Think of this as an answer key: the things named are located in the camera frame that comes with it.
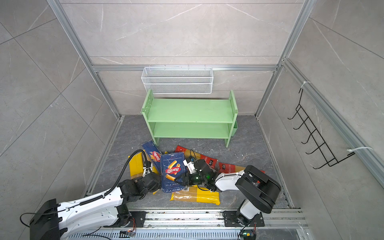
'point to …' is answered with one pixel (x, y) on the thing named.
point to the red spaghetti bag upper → (188, 153)
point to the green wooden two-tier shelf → (191, 119)
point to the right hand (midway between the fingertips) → (178, 180)
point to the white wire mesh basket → (178, 80)
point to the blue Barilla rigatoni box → (172, 167)
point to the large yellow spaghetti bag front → (195, 194)
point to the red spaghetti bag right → (223, 167)
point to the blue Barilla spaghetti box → (154, 154)
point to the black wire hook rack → (315, 136)
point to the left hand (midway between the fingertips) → (157, 175)
